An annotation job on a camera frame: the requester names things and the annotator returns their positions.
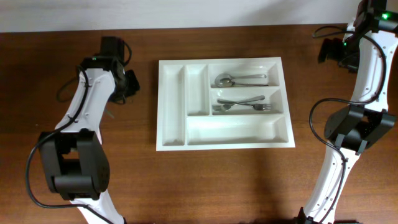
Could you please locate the silver fork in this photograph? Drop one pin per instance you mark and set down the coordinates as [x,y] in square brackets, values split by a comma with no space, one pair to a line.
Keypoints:
[227,106]
[255,106]

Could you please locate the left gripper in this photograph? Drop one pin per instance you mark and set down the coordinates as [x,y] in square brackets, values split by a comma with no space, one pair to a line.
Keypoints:
[132,86]

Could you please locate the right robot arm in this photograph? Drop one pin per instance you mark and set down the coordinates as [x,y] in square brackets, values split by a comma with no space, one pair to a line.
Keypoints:
[365,47]

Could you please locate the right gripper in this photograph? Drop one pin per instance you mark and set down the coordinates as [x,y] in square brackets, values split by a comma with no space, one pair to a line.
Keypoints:
[333,53]

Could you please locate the silver teaspoon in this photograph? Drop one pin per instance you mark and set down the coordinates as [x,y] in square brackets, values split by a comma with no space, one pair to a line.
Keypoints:
[109,113]

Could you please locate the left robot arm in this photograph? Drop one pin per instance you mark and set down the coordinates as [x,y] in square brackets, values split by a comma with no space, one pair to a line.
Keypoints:
[75,164]

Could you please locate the silver tablespoon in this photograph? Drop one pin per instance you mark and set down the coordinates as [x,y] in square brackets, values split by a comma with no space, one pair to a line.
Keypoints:
[230,83]
[223,76]

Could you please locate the white plastic cutlery tray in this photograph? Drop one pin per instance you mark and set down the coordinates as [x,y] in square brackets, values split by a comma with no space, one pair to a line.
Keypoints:
[187,91]

